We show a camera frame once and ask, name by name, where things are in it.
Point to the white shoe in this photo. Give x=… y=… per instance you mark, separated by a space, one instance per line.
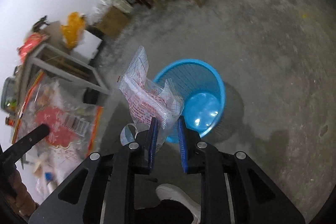
x=172 y=192

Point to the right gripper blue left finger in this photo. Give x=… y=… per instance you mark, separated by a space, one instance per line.
x=151 y=143

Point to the brown cardboard box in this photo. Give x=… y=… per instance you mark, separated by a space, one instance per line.
x=113 y=22

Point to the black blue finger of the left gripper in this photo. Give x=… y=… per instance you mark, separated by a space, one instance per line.
x=22 y=146

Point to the grey metal shelf table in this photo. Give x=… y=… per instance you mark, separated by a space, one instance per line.
x=58 y=63

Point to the white box on floor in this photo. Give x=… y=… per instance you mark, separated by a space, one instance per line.
x=87 y=47

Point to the clear red-printed plastic bag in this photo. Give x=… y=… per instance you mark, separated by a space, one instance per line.
x=148 y=100

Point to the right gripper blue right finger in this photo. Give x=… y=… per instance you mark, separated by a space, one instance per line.
x=182 y=130

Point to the red patterned plastic package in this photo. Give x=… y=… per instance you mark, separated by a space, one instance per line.
x=73 y=126

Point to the orange plastic bag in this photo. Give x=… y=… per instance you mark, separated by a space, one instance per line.
x=73 y=30

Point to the blue plastic waste basket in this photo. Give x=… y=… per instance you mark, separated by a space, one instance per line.
x=202 y=90

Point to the red bag on shelf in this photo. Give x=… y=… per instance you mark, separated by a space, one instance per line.
x=32 y=41

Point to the clear bags on box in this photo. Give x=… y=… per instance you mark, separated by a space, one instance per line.
x=101 y=7

